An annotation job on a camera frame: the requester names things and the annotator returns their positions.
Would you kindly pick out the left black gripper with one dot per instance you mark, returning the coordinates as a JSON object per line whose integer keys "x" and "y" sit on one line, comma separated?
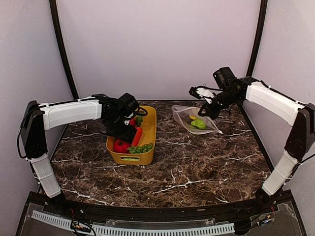
{"x": 128, "y": 136}

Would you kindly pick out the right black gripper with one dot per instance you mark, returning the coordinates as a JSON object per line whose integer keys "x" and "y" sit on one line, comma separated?
{"x": 212, "y": 113}

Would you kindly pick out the red toy tomato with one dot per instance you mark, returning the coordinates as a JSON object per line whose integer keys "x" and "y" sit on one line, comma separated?
{"x": 121, "y": 146}

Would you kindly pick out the green toy pear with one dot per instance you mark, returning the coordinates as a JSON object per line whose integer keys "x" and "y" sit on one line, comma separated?
{"x": 199, "y": 124}

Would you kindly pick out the yellow plastic basket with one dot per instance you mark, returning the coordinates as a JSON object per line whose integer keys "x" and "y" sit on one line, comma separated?
{"x": 148, "y": 137}

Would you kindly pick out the clear dotted zip bag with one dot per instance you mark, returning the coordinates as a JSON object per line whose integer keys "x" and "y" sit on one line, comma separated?
{"x": 189, "y": 119}

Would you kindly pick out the green toy grapes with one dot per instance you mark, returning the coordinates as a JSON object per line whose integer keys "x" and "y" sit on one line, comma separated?
{"x": 140, "y": 149}

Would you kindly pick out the red toy apple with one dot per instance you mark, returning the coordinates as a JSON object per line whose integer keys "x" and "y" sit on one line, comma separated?
{"x": 133, "y": 122}

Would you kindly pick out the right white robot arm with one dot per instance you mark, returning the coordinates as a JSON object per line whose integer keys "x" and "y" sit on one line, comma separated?
{"x": 298, "y": 115}

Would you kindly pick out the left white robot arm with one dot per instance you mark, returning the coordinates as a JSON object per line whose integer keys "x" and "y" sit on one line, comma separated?
{"x": 115, "y": 114}

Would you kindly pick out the orange toy carrot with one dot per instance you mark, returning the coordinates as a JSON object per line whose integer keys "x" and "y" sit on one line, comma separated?
{"x": 137, "y": 137}

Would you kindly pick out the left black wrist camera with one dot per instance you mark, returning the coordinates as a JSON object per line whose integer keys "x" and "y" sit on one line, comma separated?
{"x": 129, "y": 107}

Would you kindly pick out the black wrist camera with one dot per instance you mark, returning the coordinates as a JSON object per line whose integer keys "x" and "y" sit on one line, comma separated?
{"x": 223, "y": 77}
{"x": 129, "y": 107}

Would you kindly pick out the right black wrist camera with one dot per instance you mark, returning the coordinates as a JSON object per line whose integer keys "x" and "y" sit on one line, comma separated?
{"x": 223, "y": 77}

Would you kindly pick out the black front rail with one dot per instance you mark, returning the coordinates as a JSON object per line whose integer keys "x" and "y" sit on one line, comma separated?
{"x": 99, "y": 213}

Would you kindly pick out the white slotted cable duct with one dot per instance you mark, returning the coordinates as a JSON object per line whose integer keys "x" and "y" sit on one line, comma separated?
{"x": 126, "y": 228}

